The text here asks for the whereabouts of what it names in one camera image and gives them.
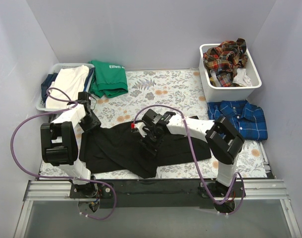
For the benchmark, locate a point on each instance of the blue plaid folded shirt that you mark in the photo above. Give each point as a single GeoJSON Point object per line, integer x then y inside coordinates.
{"type": "Point", "coordinates": [248, 119]}

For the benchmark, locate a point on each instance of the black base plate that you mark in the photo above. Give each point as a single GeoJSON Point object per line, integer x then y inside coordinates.
{"type": "Point", "coordinates": [157, 193]}

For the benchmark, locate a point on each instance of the white plastic bin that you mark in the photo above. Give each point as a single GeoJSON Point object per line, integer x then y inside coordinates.
{"type": "Point", "coordinates": [218, 94]}

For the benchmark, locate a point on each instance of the red plaid shirt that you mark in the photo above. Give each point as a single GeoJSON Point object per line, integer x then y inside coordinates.
{"type": "Point", "coordinates": [222, 62]}

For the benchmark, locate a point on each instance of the aluminium frame rail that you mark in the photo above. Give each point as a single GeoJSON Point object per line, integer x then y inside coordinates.
{"type": "Point", "coordinates": [253, 189]}

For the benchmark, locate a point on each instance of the navy blue garment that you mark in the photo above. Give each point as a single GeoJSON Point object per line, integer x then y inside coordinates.
{"type": "Point", "coordinates": [46, 84]}

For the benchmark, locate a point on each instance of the light grey laundry basket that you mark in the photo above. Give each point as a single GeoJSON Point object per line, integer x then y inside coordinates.
{"type": "Point", "coordinates": [40, 104]}

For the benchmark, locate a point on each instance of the floral table cloth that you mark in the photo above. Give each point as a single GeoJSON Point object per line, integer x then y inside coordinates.
{"type": "Point", "coordinates": [181, 89]}

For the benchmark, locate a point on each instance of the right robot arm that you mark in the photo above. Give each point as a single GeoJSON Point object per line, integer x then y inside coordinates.
{"type": "Point", "coordinates": [224, 141]}

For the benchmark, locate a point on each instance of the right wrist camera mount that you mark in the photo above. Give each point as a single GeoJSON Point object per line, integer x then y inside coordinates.
{"type": "Point", "coordinates": [138, 127]}

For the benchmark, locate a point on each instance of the black long sleeve shirt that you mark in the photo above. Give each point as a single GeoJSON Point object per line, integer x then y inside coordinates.
{"type": "Point", "coordinates": [118, 148]}

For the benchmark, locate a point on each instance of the white folded garment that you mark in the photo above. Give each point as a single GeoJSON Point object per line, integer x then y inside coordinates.
{"type": "Point", "coordinates": [71, 81]}

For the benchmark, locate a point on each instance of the green t-shirt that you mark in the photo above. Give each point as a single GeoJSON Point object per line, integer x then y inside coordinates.
{"type": "Point", "coordinates": [108, 80]}

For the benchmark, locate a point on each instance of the white garment in bin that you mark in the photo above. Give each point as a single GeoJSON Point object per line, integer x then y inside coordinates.
{"type": "Point", "coordinates": [242, 78]}

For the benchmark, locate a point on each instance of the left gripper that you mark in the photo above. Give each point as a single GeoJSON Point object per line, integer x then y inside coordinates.
{"type": "Point", "coordinates": [90, 123]}

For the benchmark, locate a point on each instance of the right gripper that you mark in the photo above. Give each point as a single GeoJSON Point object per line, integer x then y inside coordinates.
{"type": "Point", "coordinates": [149, 143]}

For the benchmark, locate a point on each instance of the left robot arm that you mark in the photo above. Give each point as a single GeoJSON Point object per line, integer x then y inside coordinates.
{"type": "Point", "coordinates": [59, 144]}

